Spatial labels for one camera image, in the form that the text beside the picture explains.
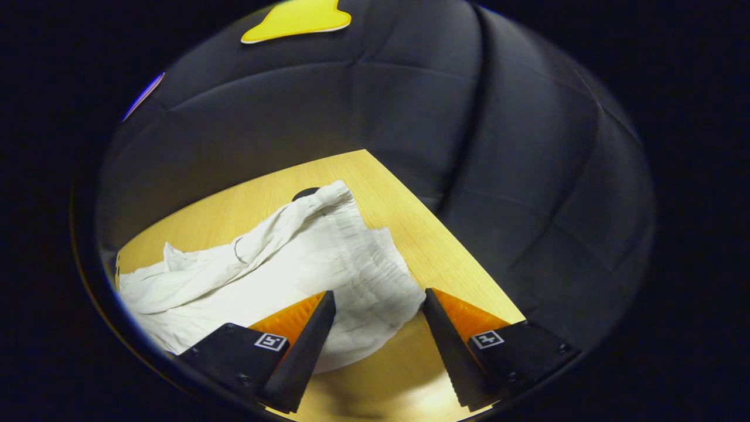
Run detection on white jeans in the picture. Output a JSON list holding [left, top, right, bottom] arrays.
[[117, 180, 427, 374]]

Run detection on black backdrop cloth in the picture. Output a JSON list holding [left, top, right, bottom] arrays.
[[97, 0, 656, 352]]

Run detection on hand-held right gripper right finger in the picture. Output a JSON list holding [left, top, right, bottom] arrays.
[[423, 287, 582, 412]]

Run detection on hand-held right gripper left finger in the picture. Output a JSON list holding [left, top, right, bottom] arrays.
[[178, 290, 337, 414]]

